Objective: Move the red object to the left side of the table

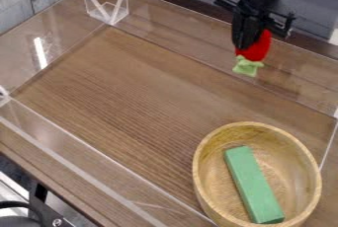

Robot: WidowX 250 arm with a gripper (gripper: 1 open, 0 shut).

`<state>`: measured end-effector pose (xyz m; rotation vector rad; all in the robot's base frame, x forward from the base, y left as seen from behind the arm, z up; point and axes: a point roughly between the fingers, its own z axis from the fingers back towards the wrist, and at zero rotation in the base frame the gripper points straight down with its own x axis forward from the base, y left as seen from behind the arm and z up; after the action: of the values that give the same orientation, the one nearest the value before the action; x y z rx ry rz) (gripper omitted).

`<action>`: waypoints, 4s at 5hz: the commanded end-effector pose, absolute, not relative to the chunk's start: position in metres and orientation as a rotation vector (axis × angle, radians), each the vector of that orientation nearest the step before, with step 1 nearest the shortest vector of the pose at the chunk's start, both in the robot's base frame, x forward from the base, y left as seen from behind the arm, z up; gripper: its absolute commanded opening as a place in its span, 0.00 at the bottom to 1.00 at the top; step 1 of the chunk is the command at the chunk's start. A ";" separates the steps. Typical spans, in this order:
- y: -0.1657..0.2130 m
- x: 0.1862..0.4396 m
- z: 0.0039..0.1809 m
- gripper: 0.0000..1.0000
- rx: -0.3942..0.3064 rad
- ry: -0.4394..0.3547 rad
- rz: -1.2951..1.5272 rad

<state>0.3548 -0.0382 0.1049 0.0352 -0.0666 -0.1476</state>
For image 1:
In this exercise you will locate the wooden oval bowl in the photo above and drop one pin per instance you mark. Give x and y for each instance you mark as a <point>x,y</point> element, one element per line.
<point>286,162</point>

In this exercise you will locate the green rectangular block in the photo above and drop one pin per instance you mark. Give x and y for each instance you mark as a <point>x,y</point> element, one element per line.
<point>256,194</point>

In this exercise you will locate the clear acrylic enclosure wall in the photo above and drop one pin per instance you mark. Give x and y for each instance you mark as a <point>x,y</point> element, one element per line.
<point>109,194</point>

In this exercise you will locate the red plush strawberry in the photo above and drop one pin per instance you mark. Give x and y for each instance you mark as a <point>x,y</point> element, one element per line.
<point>249,58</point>

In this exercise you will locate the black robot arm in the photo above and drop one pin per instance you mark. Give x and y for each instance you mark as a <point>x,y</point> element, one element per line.
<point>253,16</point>

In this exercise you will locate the clear acrylic corner bracket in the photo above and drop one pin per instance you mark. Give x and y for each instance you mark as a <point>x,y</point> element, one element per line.
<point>109,13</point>

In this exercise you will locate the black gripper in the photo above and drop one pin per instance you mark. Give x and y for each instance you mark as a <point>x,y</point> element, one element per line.
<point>253,16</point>

